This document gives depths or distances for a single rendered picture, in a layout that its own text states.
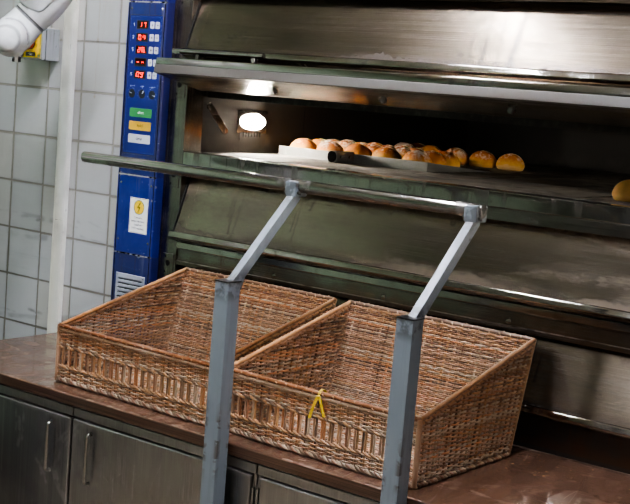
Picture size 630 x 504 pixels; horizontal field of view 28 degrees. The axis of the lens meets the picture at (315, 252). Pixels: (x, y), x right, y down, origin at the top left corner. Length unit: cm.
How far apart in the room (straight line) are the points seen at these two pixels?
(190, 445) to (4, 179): 155
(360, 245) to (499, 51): 62
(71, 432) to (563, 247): 131
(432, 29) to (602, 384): 96
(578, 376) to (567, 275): 24
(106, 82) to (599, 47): 160
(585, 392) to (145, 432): 104
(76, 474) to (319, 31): 131
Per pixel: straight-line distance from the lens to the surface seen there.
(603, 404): 296
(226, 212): 355
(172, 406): 305
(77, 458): 325
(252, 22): 351
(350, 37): 329
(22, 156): 416
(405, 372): 250
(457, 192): 310
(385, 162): 368
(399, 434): 253
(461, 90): 293
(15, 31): 356
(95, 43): 392
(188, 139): 366
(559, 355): 303
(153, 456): 306
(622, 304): 290
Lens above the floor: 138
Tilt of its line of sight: 7 degrees down
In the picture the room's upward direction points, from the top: 5 degrees clockwise
